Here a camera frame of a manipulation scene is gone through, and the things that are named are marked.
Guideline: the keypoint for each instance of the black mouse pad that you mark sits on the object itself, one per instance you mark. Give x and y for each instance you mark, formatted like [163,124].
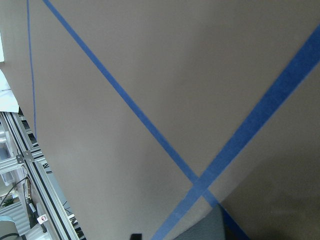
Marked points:
[217,225]

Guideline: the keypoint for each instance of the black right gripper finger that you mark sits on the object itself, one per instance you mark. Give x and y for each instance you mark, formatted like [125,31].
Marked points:
[136,236]

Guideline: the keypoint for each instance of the blue tape line lengthwise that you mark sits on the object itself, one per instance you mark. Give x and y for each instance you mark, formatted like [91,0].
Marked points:
[125,100]

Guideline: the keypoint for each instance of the aluminium frame rail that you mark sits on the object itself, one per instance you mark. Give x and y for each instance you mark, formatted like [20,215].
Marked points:
[30,156]

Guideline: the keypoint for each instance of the blue tape line crosswise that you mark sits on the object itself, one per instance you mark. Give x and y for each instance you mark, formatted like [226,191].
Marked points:
[294,73]

